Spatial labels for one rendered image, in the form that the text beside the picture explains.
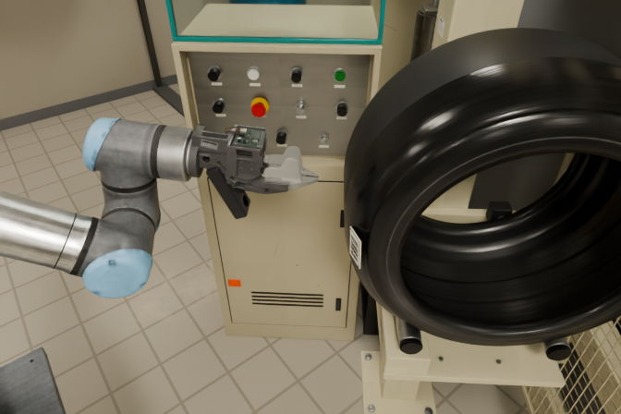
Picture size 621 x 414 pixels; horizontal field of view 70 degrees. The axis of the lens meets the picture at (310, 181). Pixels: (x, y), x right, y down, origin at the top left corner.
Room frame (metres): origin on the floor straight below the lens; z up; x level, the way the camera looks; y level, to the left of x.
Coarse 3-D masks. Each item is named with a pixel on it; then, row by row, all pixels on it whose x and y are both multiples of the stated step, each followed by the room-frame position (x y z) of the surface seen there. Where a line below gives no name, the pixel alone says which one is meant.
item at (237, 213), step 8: (216, 168) 0.60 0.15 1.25; (208, 176) 0.60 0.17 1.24; (216, 176) 0.60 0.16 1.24; (224, 176) 0.60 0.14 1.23; (216, 184) 0.60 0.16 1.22; (224, 184) 0.60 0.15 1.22; (224, 192) 0.60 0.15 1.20; (232, 192) 0.60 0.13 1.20; (240, 192) 0.62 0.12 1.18; (224, 200) 0.60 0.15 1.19; (232, 200) 0.60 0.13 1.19; (240, 200) 0.61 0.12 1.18; (248, 200) 0.62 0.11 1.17; (232, 208) 0.60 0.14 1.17; (240, 208) 0.60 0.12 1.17; (248, 208) 0.62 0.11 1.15; (240, 216) 0.60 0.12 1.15
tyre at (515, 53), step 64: (448, 64) 0.64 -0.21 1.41; (512, 64) 0.58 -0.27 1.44; (576, 64) 0.56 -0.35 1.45; (384, 128) 0.59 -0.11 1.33; (448, 128) 0.51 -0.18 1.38; (512, 128) 0.49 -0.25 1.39; (576, 128) 0.48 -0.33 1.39; (384, 192) 0.51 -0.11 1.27; (576, 192) 0.73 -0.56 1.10; (384, 256) 0.49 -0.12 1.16; (448, 256) 0.72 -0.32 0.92; (512, 256) 0.71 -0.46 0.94; (576, 256) 0.64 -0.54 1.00; (448, 320) 0.49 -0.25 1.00; (512, 320) 0.55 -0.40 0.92; (576, 320) 0.47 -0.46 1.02
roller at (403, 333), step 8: (400, 320) 0.55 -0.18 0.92; (400, 328) 0.53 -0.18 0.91; (408, 328) 0.53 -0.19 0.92; (416, 328) 0.53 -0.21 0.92; (400, 336) 0.52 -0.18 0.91; (408, 336) 0.51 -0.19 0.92; (416, 336) 0.51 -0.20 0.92; (400, 344) 0.50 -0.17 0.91; (408, 344) 0.50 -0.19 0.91; (416, 344) 0.50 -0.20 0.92; (408, 352) 0.50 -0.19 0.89; (416, 352) 0.50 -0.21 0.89
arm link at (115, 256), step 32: (0, 192) 0.48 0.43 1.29; (0, 224) 0.44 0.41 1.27; (32, 224) 0.45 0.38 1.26; (64, 224) 0.47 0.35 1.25; (96, 224) 0.49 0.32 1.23; (128, 224) 0.52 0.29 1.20; (32, 256) 0.43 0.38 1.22; (64, 256) 0.44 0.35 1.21; (96, 256) 0.45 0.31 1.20; (128, 256) 0.46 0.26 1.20; (96, 288) 0.43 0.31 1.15; (128, 288) 0.44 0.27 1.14
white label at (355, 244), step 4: (352, 228) 0.52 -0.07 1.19; (352, 232) 0.52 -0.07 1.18; (352, 236) 0.52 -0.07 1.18; (356, 236) 0.51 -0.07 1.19; (352, 240) 0.52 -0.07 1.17; (356, 240) 0.51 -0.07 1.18; (352, 244) 0.52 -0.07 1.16; (356, 244) 0.51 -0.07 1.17; (360, 244) 0.49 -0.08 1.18; (352, 248) 0.52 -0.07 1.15; (356, 248) 0.50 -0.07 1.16; (360, 248) 0.49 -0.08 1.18; (352, 252) 0.52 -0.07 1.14; (356, 252) 0.50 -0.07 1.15; (360, 252) 0.49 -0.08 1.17; (352, 256) 0.52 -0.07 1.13; (356, 256) 0.50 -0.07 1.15; (360, 256) 0.49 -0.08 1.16; (356, 260) 0.50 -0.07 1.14
